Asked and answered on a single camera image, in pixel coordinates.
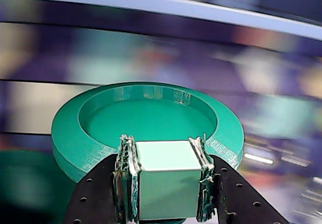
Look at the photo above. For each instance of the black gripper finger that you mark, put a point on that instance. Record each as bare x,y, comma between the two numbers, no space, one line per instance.
236,198
98,196

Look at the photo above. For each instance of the green lid with cube knob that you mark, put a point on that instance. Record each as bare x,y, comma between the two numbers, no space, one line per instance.
151,118

